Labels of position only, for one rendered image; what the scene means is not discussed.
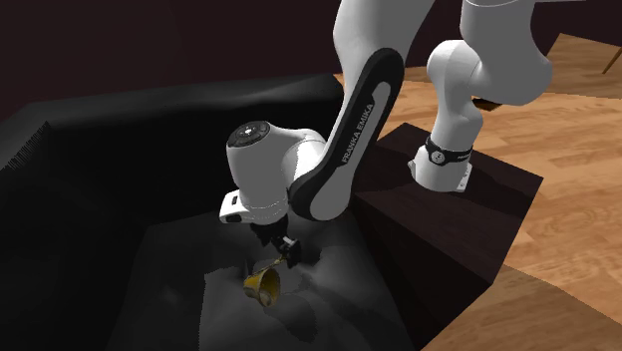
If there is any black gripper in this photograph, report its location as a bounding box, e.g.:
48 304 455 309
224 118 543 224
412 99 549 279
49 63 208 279
249 219 303 270

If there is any dark wooden robot stand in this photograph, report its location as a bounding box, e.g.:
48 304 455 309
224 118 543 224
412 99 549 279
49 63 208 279
348 122 544 351

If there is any black sofa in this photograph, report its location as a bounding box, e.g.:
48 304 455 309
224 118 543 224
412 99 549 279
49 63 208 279
0 72 416 351

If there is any gold metal cup with handle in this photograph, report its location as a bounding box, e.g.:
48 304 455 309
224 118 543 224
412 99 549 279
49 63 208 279
242 256 283 309

